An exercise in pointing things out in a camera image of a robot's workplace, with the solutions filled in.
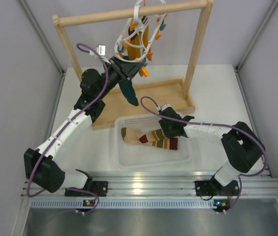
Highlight teal sock with reindeer patch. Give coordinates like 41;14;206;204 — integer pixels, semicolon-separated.
119;80;139;106

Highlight white plastic basket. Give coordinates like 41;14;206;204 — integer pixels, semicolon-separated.
113;114;195;169

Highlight white plastic clip hanger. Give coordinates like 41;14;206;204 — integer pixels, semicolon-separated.
114;12;168;63

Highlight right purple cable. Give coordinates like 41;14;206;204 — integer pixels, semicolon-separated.
140;96;270;214

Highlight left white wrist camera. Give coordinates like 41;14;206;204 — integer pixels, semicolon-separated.
96;44;106;59

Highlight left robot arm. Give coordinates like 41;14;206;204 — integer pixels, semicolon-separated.
24;57;144;195

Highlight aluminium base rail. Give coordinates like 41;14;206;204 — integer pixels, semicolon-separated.
21;171;278;209

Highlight striped sock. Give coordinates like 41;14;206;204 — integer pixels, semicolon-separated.
149;138;178;150
121;127;168;146

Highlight wooden hanger rack frame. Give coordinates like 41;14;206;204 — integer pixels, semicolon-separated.
53;0;212;129

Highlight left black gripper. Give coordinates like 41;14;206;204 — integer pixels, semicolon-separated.
96;56;144;99

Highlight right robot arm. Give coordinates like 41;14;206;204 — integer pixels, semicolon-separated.
151;105;268;199

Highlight mustard sock left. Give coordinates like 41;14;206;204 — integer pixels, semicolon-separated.
127;23;149;60

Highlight orange clothes peg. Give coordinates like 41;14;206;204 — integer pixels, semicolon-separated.
139;66;149;77

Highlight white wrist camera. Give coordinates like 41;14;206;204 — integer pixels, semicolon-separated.
96;44;106;59
157;103;172;114

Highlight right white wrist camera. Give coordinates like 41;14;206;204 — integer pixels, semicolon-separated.
157;103;172;114

